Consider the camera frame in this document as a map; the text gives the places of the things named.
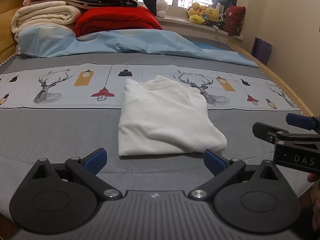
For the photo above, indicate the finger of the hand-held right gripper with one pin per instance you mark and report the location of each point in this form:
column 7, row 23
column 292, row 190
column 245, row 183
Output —
column 267, row 131
column 300, row 121

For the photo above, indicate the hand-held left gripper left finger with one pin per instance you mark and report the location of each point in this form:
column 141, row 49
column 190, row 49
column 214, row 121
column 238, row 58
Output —
column 96, row 160

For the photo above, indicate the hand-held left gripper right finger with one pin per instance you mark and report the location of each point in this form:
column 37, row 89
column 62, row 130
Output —
column 213, row 162

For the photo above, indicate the white shirt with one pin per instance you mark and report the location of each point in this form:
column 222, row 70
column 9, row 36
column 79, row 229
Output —
column 162, row 120

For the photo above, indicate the person's right hand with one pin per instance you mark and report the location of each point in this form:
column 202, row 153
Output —
column 315, row 177

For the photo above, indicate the grey printed bed sheet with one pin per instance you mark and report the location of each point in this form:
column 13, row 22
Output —
column 50, row 130

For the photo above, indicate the dark red cushion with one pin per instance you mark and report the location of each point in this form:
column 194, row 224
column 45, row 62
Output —
column 235, row 20

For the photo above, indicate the black white striped plush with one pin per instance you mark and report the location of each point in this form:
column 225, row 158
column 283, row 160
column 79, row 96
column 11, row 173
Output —
column 219, row 22

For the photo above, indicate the light blue duvet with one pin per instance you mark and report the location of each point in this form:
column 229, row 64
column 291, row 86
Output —
column 125, row 42

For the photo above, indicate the yellow and blue plush toy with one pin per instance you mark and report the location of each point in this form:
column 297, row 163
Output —
column 212, row 13

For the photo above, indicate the small white stand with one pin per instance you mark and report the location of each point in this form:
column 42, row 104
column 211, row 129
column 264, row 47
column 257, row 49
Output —
column 218, row 7

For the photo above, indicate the white windowsill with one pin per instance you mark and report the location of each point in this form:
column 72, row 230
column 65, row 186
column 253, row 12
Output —
column 180, row 26

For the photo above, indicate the yellow duck plush toy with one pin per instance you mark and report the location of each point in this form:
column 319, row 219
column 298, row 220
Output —
column 196, row 13

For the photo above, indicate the red blanket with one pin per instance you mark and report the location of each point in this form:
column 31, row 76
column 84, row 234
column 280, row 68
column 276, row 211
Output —
column 117, row 21

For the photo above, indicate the cream folded blanket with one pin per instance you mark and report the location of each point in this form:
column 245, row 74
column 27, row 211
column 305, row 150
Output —
column 42, row 16

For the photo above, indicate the wooden headboard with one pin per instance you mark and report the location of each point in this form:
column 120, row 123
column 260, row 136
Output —
column 10, row 30

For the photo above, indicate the dark starred blanket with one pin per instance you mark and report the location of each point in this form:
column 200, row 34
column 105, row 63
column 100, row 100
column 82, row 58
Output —
column 110, row 3

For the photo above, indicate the white plush toy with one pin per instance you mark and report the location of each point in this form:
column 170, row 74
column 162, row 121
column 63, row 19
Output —
column 162, row 6

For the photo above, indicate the wooden bed frame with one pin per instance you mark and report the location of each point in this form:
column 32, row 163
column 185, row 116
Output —
column 282, row 82

